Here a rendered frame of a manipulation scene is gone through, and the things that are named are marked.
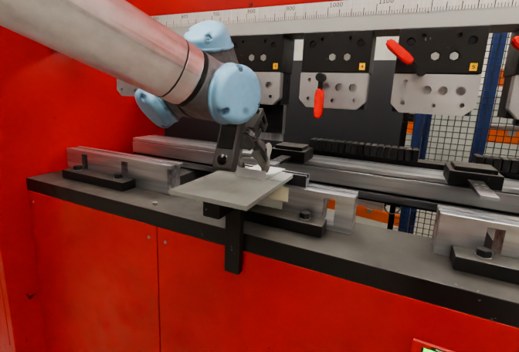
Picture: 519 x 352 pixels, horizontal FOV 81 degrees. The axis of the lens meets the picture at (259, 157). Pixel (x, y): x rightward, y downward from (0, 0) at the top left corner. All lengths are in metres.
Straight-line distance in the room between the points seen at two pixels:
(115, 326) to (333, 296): 0.76
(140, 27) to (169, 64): 0.04
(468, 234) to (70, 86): 1.36
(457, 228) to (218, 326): 0.63
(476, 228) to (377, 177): 0.34
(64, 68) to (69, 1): 1.09
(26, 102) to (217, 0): 0.78
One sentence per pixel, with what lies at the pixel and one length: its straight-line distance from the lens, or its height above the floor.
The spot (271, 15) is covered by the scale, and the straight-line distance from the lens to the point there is 0.79.
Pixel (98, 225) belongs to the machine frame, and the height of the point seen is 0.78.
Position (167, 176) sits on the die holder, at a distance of 1.00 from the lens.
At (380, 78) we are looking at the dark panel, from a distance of 1.25.
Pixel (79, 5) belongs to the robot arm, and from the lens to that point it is 0.33.
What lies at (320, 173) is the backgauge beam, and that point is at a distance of 1.04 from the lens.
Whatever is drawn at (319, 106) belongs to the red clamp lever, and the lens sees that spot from 0.69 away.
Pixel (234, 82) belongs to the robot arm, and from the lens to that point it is 0.37.
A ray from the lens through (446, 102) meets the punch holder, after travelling 0.71.
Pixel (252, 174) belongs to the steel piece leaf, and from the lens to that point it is 0.73.
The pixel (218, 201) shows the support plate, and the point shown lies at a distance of 0.59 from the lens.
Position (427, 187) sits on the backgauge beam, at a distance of 1.02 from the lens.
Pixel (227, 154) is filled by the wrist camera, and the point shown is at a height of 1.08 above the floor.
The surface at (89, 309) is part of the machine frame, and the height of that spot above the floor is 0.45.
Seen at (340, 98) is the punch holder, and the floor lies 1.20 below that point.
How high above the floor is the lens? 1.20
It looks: 12 degrees down
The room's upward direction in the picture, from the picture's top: 3 degrees clockwise
